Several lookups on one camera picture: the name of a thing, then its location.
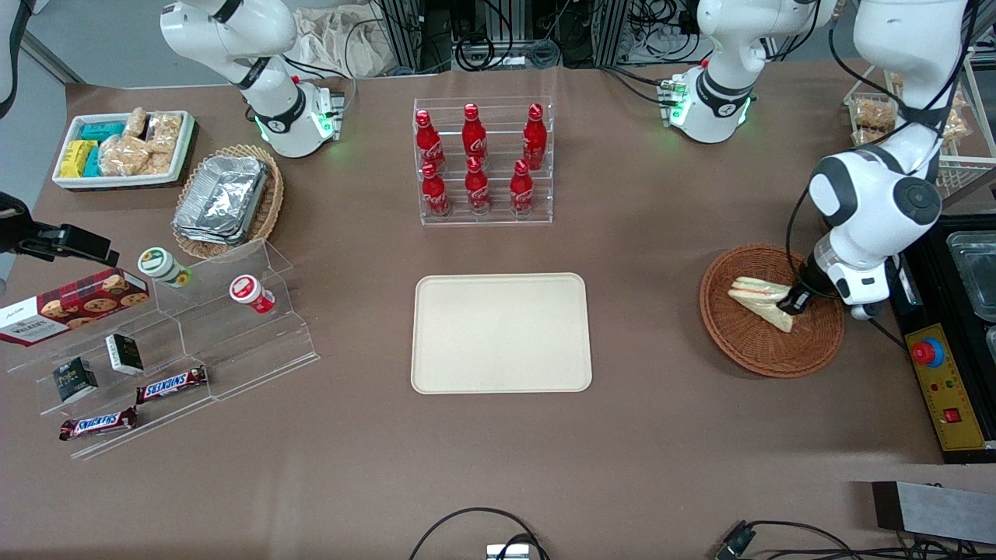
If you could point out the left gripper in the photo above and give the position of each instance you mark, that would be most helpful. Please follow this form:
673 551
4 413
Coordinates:
809 285

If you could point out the triangular sandwich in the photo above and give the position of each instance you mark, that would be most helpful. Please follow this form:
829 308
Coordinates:
759 299

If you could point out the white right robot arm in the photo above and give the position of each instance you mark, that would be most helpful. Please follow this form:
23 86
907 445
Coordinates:
233 31

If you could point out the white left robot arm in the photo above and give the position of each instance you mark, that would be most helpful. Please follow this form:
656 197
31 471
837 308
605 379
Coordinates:
903 47

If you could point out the round brown wicker basket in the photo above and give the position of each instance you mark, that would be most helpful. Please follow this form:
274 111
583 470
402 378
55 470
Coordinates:
747 346

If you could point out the oval light wicker basket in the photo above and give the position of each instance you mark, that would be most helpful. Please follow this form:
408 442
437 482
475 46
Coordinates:
268 210

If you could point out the beige plastic tray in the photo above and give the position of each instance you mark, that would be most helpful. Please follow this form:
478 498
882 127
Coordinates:
498 334

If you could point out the red tartan cookie box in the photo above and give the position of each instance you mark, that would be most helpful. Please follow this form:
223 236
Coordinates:
74 307

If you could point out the white rectangular snack bin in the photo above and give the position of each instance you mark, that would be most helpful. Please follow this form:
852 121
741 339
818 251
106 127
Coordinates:
117 183

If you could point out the teal snack packet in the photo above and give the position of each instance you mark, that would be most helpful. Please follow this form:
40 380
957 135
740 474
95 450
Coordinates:
101 130
92 163

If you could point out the green-lid white cup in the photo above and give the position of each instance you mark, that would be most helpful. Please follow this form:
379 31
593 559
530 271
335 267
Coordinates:
162 266

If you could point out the yellow snack packet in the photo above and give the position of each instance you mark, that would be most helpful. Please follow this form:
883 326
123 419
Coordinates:
75 158

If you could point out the clear bag of crackers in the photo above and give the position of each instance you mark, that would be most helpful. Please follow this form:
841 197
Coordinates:
166 128
136 122
161 163
123 155

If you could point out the small dark green box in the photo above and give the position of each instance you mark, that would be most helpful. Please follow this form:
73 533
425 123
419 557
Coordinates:
75 379
124 354

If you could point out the stacked aluminium foil trays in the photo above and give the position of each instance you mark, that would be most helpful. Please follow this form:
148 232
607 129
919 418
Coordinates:
222 198

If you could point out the brown Snickers bar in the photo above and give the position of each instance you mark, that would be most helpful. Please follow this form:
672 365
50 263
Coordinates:
97 424
171 384

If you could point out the red-lid white cup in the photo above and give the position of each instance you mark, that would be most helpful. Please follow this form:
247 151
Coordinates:
250 293

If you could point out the clear bag of fried snack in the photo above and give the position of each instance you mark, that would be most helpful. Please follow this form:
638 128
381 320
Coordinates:
957 120
873 114
871 138

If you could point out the steel pan insert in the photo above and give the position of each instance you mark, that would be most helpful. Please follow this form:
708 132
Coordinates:
976 272

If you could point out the clear acrylic stepped display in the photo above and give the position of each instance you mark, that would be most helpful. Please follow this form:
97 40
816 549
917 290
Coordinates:
233 350

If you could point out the black appliance with yellow panel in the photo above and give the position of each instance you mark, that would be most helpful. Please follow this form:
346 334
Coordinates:
949 404

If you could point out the grey metal block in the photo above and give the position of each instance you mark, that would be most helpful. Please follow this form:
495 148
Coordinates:
934 509

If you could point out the red cola bottle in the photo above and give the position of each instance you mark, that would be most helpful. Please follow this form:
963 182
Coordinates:
477 190
428 144
534 140
436 194
521 190
474 136

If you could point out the clear acrylic bottle rack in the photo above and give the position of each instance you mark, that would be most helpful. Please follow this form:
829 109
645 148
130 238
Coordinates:
498 222

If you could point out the beige cloth bag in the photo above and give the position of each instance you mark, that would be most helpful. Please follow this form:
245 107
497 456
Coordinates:
342 43

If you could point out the small silver device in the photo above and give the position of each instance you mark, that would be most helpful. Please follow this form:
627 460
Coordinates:
507 553

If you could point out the dark right wrist camera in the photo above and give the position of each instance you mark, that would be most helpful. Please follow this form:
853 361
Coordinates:
14 222

